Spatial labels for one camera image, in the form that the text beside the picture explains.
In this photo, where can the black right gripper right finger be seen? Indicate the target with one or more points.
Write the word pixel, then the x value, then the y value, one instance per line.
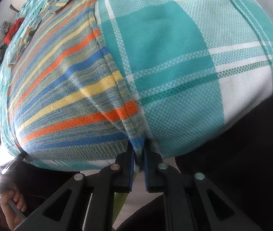
pixel 191 202

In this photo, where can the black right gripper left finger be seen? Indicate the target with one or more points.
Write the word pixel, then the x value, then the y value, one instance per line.
pixel 85 202

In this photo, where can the multicolour striped knit sweater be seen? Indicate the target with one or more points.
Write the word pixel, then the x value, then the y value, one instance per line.
pixel 69 107

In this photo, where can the teal plaid bedspread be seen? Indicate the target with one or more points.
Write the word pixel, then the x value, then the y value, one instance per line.
pixel 193 67

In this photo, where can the red garment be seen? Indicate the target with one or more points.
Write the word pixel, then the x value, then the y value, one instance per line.
pixel 12 31

